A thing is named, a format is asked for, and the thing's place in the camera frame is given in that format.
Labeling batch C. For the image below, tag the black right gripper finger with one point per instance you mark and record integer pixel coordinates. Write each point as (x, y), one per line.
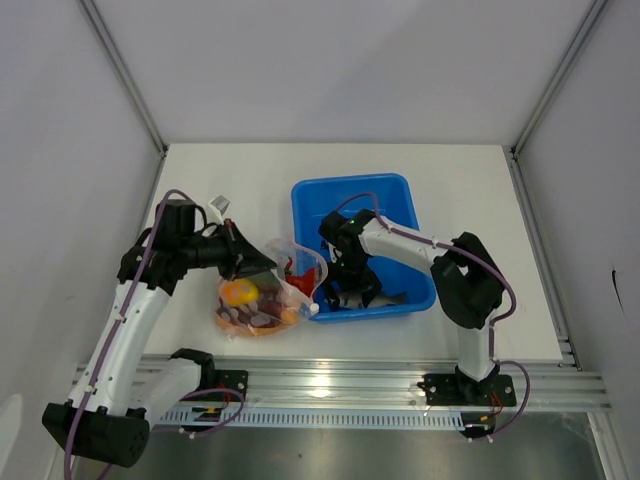
(331, 296)
(371, 290)

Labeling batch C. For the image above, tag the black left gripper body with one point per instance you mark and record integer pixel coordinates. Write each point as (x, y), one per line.
(232, 264)

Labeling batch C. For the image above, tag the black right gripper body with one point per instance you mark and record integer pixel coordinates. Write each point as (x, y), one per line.
(351, 273)

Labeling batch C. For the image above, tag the grey fish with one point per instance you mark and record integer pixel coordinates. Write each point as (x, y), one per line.
(380, 299)

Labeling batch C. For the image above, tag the green cucumber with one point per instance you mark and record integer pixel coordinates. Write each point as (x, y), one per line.
(264, 280)

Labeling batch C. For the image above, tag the yellow mango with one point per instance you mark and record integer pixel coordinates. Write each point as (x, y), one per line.
(239, 292)

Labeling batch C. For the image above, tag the clear pink-dotted zip bag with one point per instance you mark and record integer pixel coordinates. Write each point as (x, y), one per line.
(304, 258)

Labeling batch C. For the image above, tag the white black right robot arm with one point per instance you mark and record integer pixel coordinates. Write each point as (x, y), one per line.
(468, 284)

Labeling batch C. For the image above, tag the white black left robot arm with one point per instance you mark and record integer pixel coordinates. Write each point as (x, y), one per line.
(103, 417)

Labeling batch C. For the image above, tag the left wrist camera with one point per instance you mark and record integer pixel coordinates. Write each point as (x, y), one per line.
(216, 209)

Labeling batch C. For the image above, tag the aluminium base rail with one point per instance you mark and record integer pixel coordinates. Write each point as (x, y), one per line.
(392, 385)

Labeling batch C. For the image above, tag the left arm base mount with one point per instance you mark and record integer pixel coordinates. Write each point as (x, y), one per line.
(224, 386)

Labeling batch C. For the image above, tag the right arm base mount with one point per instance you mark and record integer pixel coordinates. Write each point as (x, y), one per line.
(455, 389)

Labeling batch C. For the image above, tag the white slotted cable duct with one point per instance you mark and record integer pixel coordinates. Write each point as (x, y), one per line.
(411, 419)

